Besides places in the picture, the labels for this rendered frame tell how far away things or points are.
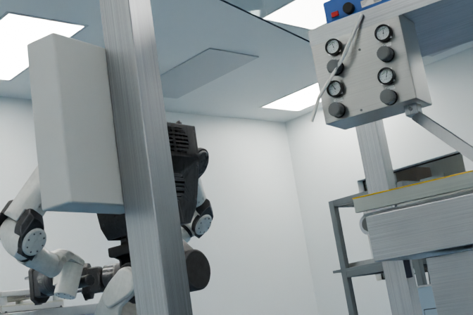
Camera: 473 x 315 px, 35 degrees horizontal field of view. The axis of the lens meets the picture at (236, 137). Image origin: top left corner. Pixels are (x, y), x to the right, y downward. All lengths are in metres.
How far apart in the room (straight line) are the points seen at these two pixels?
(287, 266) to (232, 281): 0.86
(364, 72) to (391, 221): 0.33
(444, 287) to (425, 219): 0.15
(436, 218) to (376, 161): 0.41
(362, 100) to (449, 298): 0.46
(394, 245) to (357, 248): 6.61
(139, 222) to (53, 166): 0.15
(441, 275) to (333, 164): 6.82
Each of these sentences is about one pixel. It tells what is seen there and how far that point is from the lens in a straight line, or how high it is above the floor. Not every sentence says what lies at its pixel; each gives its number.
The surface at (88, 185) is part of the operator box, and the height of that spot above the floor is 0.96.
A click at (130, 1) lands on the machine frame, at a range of 1.22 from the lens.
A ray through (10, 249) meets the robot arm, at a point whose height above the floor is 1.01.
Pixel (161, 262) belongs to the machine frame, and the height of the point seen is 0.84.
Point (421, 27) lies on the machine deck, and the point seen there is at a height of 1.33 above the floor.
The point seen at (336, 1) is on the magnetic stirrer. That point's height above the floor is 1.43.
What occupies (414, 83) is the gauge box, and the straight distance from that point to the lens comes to 1.66.
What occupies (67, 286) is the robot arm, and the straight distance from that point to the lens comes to 2.28.
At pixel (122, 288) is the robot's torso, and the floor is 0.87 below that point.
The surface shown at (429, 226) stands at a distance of 1.64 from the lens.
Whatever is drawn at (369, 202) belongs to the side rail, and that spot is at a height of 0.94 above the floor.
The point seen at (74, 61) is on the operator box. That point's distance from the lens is 1.17.
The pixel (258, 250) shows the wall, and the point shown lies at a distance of 8.18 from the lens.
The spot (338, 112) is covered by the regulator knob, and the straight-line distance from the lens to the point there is 1.68.
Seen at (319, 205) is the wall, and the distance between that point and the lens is 8.59.
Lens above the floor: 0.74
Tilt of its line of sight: 13 degrees up
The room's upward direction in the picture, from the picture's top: 9 degrees counter-clockwise
